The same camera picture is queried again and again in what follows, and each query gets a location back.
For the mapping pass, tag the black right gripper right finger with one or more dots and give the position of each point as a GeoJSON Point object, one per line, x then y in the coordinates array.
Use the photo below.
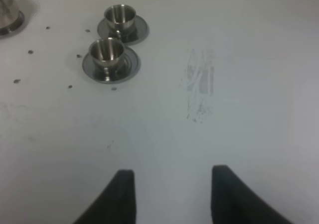
{"type": "Point", "coordinates": [233, 202]}

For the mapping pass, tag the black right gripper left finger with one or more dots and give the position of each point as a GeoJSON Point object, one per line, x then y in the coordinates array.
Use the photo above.
{"type": "Point", "coordinates": [116, 204]}

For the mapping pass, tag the stainless steel teapot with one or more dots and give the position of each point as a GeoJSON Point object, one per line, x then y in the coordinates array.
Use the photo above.
{"type": "Point", "coordinates": [11, 18]}

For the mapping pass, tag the stainless steel near saucer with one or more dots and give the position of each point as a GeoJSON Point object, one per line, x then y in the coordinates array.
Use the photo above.
{"type": "Point", "coordinates": [131, 66]}

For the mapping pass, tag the stainless steel saucer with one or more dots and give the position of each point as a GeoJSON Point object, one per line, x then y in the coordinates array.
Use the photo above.
{"type": "Point", "coordinates": [131, 66]}
{"type": "Point", "coordinates": [138, 35]}

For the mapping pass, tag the stainless steel near teacup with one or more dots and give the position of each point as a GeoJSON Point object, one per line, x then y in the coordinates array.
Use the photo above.
{"type": "Point", "coordinates": [108, 56]}

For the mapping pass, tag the stainless steel far saucer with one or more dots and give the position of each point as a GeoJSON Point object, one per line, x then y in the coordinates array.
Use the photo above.
{"type": "Point", "coordinates": [138, 35]}

